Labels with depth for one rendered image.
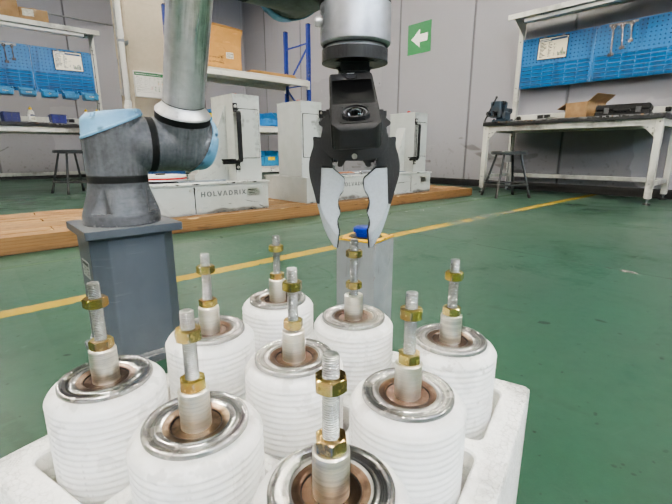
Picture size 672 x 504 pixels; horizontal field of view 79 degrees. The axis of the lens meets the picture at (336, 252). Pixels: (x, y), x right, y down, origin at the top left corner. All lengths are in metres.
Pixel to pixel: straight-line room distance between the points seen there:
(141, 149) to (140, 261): 0.23
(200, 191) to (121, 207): 1.68
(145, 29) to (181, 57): 6.13
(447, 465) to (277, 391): 0.15
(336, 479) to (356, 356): 0.23
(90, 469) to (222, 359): 0.14
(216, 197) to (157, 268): 1.71
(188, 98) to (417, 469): 0.81
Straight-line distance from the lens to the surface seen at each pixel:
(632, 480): 0.78
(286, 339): 0.40
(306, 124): 3.08
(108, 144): 0.94
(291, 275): 0.38
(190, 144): 0.97
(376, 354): 0.48
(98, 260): 0.94
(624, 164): 5.24
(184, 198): 2.56
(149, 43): 7.03
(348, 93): 0.42
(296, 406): 0.39
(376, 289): 0.65
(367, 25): 0.46
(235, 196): 2.69
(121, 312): 0.96
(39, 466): 0.50
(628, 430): 0.88
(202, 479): 0.31
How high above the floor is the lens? 0.45
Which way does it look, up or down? 14 degrees down
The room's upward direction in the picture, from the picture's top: straight up
